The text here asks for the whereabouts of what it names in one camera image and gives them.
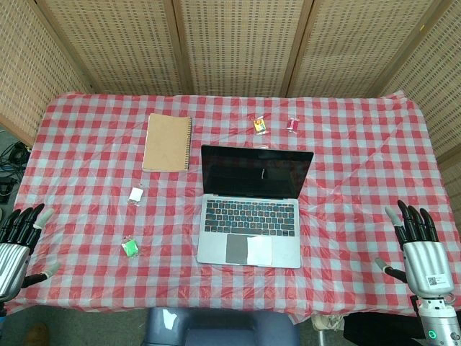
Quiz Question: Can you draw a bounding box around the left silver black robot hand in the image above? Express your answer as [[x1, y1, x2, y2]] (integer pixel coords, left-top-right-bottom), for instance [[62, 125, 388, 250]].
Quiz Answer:
[[0, 203, 61, 299]]

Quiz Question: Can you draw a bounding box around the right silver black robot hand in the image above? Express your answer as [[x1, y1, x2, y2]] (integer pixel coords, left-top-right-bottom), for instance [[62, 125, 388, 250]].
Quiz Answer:
[[374, 200, 456, 298]]

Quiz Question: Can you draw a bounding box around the silver laptop with black screen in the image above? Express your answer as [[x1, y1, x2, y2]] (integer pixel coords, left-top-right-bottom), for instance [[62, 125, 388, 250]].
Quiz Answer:
[[196, 144, 315, 270]]

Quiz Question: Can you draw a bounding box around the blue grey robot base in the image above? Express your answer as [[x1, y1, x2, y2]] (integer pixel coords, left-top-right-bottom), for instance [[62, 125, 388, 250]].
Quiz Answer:
[[143, 307, 301, 346]]

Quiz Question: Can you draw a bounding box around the green wrapped candy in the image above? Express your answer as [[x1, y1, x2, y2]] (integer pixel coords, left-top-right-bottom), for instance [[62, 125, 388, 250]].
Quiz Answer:
[[121, 236, 141, 259]]

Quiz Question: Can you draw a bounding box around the white wrapped candy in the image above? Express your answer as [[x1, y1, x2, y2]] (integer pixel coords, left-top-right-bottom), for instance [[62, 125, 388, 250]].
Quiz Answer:
[[127, 185, 146, 207]]

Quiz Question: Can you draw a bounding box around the brown spiral notebook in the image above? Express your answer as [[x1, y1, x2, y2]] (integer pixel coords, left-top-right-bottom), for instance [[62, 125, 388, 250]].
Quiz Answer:
[[141, 112, 193, 173]]

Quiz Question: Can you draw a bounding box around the red white checkered tablecloth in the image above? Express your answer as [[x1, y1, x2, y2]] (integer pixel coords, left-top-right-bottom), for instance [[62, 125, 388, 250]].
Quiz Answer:
[[3, 90, 457, 326]]

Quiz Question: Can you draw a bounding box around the yellow wrapped candy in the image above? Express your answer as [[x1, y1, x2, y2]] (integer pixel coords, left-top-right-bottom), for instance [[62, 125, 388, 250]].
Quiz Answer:
[[251, 116, 271, 136]]

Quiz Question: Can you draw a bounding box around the woven bamboo folding screen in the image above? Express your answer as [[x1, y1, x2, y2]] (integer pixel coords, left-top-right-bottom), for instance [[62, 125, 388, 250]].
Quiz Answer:
[[0, 0, 461, 231]]

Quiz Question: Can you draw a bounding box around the black cable bundle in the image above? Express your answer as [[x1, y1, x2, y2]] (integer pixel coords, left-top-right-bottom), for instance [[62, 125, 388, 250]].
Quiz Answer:
[[0, 141, 32, 203]]

